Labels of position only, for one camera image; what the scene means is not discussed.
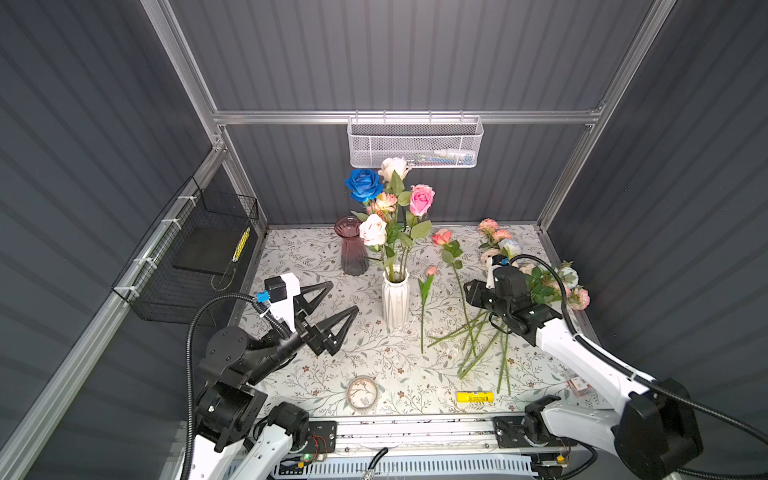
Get purple glass vase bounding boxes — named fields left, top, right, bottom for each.
left=334, top=216, right=369, bottom=276

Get white wire wall basket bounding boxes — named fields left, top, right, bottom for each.
left=346, top=114, right=485, bottom=169

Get yellow label tag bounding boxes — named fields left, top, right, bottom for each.
left=456, top=391, right=495, bottom=404

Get blue rose stem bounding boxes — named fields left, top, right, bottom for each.
left=344, top=169, right=384, bottom=203

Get single pink rose on mat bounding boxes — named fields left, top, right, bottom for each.
left=432, top=228, right=477, bottom=355

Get small red white box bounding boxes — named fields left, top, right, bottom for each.
left=568, top=376, right=592, bottom=397

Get small pink bud stem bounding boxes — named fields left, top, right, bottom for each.
left=418, top=265, right=438, bottom=354

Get black notebook in basket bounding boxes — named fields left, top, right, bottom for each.
left=171, top=227, right=241, bottom=275

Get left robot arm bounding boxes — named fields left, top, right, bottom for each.
left=177, top=274, right=360, bottom=479

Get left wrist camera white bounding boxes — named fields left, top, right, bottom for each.
left=255, top=273, right=300, bottom=335

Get white ribbed ceramic vase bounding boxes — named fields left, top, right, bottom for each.
left=382, top=265, right=410, bottom=330

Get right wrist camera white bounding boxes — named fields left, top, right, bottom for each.
left=485, top=254, right=508, bottom=290

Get floral table mat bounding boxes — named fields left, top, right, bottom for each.
left=252, top=226, right=604, bottom=417

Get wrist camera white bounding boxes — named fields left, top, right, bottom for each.
left=485, top=254, right=508, bottom=290
left=255, top=273, right=300, bottom=335

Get pink roses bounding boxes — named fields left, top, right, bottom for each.
left=354, top=157, right=436, bottom=273

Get black wire wall basket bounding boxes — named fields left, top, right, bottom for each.
left=113, top=180, right=260, bottom=324

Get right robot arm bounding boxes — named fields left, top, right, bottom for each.
left=463, top=265, right=704, bottom=479

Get clear tape roll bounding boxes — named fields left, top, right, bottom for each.
left=346, top=376, right=379, bottom=412

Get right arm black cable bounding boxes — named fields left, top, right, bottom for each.
left=509, top=253, right=768, bottom=480

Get bunch of artificial flowers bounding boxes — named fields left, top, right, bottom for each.
left=429, top=218, right=591, bottom=378

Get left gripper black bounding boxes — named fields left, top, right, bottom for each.
left=244, top=280, right=355, bottom=390

